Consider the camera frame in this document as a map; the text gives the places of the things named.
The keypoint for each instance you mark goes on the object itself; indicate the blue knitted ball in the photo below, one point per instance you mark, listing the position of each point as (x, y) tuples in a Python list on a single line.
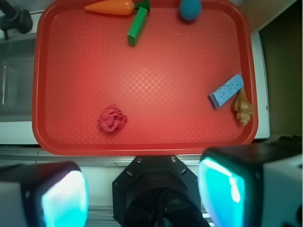
[(190, 9)]

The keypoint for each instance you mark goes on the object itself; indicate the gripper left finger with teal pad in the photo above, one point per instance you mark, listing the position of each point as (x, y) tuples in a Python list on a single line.
[(43, 195)]

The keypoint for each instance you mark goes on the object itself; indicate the blue sponge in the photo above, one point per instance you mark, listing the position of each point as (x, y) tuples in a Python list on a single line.
[(226, 91)]

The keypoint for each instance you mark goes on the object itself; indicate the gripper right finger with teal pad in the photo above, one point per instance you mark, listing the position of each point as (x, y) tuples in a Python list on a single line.
[(256, 185)]

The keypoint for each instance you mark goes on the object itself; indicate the orange toy carrot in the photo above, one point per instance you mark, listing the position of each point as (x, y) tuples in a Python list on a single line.
[(117, 7)]

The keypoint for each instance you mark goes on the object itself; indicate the crumpled red paper ball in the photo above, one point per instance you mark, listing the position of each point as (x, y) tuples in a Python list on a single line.
[(111, 119)]

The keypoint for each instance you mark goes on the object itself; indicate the green wooden block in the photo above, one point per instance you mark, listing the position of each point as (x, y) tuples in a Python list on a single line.
[(137, 26)]

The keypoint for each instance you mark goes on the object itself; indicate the red plastic tray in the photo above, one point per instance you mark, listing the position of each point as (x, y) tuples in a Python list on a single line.
[(83, 64)]

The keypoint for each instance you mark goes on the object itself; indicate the grey toy sink basin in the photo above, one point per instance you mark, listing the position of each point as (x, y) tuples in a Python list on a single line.
[(16, 78)]

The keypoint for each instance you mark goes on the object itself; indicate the grey toy faucet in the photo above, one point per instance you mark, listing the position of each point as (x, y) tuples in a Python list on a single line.
[(14, 18)]

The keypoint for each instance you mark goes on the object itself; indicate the tan seashell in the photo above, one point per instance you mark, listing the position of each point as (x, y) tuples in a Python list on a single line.
[(242, 108)]

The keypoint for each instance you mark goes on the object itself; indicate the brown cardboard panel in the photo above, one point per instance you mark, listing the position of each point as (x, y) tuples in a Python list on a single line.
[(282, 48)]

